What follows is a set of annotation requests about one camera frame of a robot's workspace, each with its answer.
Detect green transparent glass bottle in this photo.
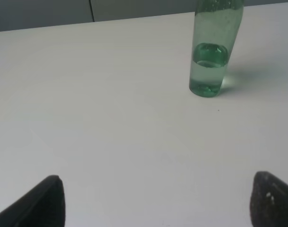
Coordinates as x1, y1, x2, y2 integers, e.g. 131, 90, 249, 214
189, 0, 244, 97

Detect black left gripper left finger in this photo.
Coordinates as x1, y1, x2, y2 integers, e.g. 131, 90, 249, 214
0, 175, 66, 227

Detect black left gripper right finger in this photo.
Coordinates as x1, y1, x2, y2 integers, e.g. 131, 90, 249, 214
250, 171, 288, 227

